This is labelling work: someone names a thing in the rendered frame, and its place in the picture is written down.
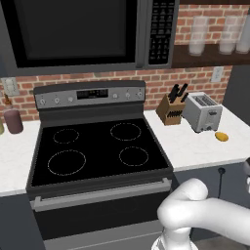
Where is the dark grey drawer front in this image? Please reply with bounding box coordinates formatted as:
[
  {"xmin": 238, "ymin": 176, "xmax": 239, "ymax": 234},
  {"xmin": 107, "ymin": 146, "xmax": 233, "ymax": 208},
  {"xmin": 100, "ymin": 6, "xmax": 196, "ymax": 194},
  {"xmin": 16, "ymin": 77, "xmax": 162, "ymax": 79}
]
[{"xmin": 171, "ymin": 162, "xmax": 250, "ymax": 209}]

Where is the black and steel stove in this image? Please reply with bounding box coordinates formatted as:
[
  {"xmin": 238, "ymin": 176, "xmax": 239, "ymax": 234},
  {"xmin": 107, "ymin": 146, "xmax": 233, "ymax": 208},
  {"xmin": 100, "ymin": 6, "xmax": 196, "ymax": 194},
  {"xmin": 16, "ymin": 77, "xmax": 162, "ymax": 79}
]
[{"xmin": 25, "ymin": 79, "xmax": 175, "ymax": 250}]

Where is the wooden knife block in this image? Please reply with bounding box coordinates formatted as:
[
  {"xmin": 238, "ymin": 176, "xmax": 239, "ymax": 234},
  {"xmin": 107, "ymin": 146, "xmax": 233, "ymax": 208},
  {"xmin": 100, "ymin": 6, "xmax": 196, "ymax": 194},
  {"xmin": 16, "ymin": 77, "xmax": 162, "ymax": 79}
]
[{"xmin": 155, "ymin": 83, "xmax": 189, "ymax": 127}]

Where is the silver toaster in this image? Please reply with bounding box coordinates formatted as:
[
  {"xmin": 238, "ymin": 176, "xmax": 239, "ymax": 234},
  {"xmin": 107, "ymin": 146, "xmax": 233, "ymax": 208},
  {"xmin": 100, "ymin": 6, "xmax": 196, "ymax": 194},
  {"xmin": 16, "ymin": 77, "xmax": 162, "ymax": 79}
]
[{"xmin": 182, "ymin": 91, "xmax": 224, "ymax": 134}]

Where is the yellow potato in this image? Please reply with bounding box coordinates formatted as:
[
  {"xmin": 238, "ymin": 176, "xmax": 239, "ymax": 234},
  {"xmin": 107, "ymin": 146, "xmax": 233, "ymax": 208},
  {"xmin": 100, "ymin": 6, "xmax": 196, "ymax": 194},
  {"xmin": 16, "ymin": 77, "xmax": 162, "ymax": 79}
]
[{"xmin": 214, "ymin": 131, "xmax": 229, "ymax": 144}]

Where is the black and steel microwave oven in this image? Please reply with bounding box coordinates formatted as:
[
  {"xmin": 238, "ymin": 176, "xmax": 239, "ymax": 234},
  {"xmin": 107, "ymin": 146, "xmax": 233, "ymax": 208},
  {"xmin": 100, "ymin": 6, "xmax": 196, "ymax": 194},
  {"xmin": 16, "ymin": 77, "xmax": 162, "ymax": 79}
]
[{"xmin": 0, "ymin": 0, "xmax": 181, "ymax": 77}]

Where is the dark red bottle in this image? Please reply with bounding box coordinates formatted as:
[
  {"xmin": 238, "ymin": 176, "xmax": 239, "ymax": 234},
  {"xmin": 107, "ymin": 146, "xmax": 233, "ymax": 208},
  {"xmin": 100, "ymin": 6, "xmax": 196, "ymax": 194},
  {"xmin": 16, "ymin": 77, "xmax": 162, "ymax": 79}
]
[{"xmin": 2, "ymin": 93, "xmax": 24, "ymax": 135}]

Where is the clear glass jar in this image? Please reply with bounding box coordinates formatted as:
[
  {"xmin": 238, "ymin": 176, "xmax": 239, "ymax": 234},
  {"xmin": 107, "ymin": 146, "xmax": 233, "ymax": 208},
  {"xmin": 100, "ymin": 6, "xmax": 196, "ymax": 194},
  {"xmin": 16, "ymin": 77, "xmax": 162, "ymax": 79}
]
[
  {"xmin": 235, "ymin": 13, "xmax": 250, "ymax": 55},
  {"xmin": 188, "ymin": 16, "xmax": 209, "ymax": 57},
  {"xmin": 218, "ymin": 15, "xmax": 241, "ymax": 56}
]

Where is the dark grey tall cabinet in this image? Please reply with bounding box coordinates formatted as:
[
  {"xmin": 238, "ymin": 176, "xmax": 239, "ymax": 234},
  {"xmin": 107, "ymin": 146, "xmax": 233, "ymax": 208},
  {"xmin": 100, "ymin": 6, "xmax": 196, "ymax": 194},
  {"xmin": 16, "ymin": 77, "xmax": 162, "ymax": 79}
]
[{"xmin": 222, "ymin": 63, "xmax": 250, "ymax": 117}]

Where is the dark grey cupboard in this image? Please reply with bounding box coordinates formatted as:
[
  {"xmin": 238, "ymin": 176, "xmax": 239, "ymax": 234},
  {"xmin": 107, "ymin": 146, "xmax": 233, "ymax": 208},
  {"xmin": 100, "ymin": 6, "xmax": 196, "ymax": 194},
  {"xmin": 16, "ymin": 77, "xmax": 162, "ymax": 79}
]
[{"xmin": 0, "ymin": 193, "xmax": 46, "ymax": 250}]

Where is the steel oven door handle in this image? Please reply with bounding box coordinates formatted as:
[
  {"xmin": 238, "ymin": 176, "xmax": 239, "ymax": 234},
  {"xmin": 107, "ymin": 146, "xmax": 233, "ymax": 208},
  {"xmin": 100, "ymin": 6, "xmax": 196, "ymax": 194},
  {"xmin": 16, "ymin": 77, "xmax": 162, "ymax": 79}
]
[{"xmin": 32, "ymin": 177, "xmax": 173, "ymax": 213}]

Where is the white wall socket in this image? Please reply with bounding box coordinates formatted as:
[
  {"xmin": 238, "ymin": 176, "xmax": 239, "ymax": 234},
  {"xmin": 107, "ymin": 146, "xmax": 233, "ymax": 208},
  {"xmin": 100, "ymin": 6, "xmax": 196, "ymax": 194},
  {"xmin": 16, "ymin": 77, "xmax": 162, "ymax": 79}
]
[{"xmin": 210, "ymin": 65, "xmax": 225, "ymax": 84}]

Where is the dark wooden wall shelf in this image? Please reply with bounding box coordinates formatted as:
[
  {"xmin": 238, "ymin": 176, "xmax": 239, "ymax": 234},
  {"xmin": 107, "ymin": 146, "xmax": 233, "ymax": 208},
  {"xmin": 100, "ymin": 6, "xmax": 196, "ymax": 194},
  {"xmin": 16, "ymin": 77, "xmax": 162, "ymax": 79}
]
[{"xmin": 171, "ymin": 0, "xmax": 250, "ymax": 69}]

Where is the white light switch plate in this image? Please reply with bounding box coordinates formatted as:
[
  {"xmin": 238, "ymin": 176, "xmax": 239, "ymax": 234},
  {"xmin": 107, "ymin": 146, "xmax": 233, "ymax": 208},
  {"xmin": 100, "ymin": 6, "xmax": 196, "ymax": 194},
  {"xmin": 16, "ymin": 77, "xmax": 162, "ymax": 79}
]
[{"xmin": 0, "ymin": 76, "xmax": 21, "ymax": 97}]

